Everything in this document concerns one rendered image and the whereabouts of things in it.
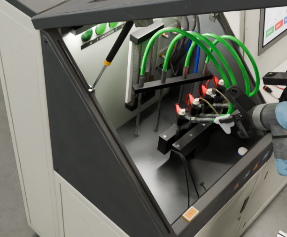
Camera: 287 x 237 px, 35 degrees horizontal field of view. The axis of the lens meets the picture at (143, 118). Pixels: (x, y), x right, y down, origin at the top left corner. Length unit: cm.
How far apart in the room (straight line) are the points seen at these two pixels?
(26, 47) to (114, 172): 48
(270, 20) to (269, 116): 78
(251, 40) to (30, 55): 87
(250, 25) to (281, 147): 72
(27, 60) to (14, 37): 8
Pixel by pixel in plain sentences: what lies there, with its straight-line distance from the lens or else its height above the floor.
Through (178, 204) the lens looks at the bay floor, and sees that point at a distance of 169.
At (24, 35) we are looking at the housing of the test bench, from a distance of 146.
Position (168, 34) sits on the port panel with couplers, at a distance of 183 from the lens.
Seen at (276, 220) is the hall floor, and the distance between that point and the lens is 280.
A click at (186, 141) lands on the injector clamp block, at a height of 98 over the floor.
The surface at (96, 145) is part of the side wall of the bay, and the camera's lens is 143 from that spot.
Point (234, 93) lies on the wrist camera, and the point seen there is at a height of 135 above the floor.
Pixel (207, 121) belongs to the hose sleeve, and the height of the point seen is 115.
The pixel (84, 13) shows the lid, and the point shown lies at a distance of 112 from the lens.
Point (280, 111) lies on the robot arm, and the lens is 120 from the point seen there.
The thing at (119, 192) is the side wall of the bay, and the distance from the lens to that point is 149.
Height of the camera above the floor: 221
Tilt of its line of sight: 45 degrees down
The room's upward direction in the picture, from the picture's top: 6 degrees clockwise
